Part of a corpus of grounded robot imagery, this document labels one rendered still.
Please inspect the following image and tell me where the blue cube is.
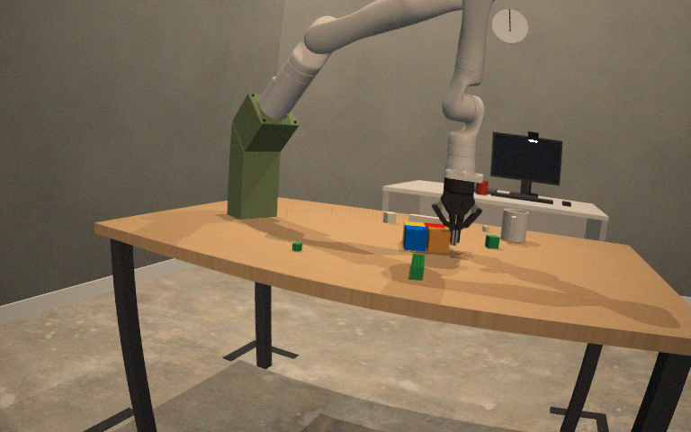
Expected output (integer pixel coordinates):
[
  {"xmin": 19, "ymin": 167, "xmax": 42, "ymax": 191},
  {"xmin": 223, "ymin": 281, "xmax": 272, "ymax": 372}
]
[{"xmin": 403, "ymin": 225, "xmax": 427, "ymax": 251}]

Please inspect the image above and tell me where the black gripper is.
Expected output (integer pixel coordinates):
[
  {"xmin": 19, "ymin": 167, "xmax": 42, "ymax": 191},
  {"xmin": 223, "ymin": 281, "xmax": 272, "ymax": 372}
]
[{"xmin": 432, "ymin": 178, "xmax": 482, "ymax": 246}]

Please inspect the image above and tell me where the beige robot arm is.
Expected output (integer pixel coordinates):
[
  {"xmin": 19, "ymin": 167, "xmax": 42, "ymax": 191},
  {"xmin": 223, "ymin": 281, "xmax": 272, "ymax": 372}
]
[{"xmin": 258, "ymin": 0, "xmax": 495, "ymax": 184}]

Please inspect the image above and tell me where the grey mug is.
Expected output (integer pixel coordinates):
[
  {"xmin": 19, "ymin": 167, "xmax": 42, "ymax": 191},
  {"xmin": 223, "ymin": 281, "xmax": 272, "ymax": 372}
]
[{"xmin": 501, "ymin": 209, "xmax": 529, "ymax": 242}]

